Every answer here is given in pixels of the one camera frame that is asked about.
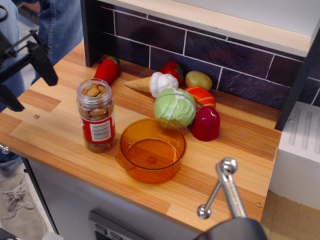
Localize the grey sneaker shoe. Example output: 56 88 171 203
0 173 46 240

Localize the toy ice cream cone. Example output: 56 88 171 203
124 72 179 98

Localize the blue jeans leg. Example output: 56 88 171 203
0 0 83 172

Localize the small metal knob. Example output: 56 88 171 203
0 144 11 155

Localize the red toy chili pepper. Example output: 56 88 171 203
94 57 121 85

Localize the dark red toy pepper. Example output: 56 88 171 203
191 106 221 142

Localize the red toy strawberry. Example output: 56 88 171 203
160 61 185 84

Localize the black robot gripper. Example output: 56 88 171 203
0 30 58 112

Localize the orange toy salmon sushi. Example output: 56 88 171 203
184 86 216 112

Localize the green toy cabbage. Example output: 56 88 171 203
154 88 196 127

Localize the grey oven control panel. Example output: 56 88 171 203
88 211 144 240

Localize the clear almond jar red label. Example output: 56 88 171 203
76 78 116 153

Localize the yellow toy potato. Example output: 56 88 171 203
185 70 213 91

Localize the orange transparent plastic pot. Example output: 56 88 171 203
115 118 188 184

